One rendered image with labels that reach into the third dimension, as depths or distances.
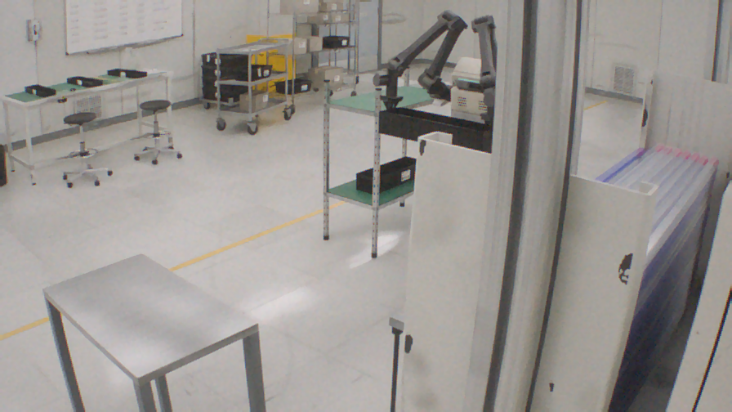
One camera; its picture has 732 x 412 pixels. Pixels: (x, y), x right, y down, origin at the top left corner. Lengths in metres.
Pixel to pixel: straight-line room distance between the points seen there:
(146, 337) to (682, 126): 1.56
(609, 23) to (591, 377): 10.80
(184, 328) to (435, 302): 1.58
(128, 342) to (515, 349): 1.64
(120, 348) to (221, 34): 7.65
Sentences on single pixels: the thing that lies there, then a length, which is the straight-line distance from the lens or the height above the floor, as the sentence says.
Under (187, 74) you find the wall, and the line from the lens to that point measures 8.97.
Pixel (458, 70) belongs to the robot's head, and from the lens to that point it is 3.33.
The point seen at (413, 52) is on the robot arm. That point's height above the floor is 1.42.
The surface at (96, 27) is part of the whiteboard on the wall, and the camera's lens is 8.13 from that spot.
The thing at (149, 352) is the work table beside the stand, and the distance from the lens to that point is 1.89.
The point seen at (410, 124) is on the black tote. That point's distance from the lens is 3.10.
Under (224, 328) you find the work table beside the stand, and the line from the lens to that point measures 1.97.
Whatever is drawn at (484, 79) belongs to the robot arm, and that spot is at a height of 1.35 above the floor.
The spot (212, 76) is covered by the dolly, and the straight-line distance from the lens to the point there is 8.55.
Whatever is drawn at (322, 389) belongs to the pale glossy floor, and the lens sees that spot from 3.04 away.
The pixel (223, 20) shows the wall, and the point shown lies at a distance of 9.28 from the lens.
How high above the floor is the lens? 1.82
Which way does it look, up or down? 21 degrees down
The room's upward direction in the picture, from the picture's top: 1 degrees clockwise
